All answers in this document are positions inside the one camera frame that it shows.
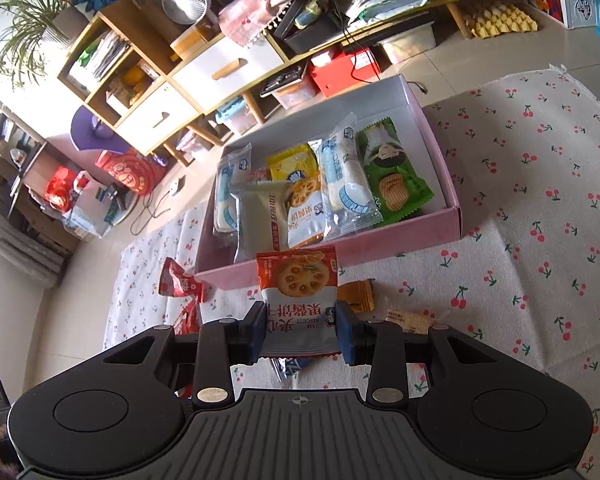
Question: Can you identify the yellow biscuit packet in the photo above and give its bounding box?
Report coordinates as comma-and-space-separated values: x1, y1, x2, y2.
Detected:
265, 142, 321, 183

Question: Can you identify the long silver snack packet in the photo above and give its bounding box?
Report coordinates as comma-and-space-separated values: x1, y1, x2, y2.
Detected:
228, 180, 292, 263

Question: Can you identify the brown square cracker packet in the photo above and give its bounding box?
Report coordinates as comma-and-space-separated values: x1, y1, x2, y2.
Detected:
384, 309, 438, 333

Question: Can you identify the white and blue carton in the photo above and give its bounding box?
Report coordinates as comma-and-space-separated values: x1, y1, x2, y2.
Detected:
62, 170, 127, 239

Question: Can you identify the pink cardboard box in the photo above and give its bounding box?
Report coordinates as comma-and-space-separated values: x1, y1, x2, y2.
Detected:
194, 74, 463, 291

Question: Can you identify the long wooden cabinet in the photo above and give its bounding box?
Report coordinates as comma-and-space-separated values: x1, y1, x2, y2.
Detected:
57, 0, 600, 157

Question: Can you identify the white carved box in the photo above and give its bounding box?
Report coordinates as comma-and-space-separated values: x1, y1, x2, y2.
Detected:
570, 0, 600, 29

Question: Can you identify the clear plastic storage bin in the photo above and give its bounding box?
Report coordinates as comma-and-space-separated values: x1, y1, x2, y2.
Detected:
380, 25, 437, 66

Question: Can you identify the black storage bin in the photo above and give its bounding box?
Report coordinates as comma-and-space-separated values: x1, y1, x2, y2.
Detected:
272, 0, 344, 57

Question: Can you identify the yellow egg tray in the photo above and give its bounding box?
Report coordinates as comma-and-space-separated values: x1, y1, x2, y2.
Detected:
459, 0, 539, 41

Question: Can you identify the green potted plant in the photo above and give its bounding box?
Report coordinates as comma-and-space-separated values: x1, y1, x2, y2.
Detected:
0, 0, 89, 87

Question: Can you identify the red jam biscuit packet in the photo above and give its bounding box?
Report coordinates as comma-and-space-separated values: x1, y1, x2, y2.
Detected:
256, 246, 342, 358

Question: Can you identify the red shoe box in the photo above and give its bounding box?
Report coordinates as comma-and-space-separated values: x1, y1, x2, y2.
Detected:
308, 45, 382, 99

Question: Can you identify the red printed bag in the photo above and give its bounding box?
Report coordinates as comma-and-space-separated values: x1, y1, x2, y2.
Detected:
95, 149, 169, 197

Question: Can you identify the red gift bag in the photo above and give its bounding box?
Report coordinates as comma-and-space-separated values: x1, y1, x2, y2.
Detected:
45, 165, 82, 211

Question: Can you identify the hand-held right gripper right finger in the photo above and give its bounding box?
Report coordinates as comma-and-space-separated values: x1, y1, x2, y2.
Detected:
334, 300, 501, 406

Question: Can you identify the pink cherry print cloth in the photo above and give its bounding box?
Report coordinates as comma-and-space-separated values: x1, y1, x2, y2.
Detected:
217, 0, 327, 47

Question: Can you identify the purple round object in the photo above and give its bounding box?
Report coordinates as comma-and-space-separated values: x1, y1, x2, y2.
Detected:
70, 106, 132, 154

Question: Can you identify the green biscuit packet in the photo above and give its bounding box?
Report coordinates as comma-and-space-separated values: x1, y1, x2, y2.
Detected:
355, 116, 435, 227

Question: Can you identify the white cabinet drawer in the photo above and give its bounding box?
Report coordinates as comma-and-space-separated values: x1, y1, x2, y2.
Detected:
115, 80, 202, 154
172, 32, 287, 111

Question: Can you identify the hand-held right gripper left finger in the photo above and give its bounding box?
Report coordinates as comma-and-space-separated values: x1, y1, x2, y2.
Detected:
102, 301, 267, 409

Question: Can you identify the white and blue snack packet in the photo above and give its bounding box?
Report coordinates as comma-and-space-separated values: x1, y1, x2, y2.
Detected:
314, 112, 383, 236
212, 144, 253, 233

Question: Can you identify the small white fan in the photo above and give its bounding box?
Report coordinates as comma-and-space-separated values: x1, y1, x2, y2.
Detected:
161, 0, 213, 27

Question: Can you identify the orange jam biscuit packet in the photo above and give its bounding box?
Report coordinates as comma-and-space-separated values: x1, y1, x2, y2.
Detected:
286, 175, 341, 250

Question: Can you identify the golden brown snack packet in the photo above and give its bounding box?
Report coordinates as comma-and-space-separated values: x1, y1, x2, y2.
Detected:
337, 280, 376, 313

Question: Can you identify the dark blue snack packet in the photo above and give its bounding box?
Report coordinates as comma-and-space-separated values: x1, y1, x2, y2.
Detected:
272, 356, 313, 386

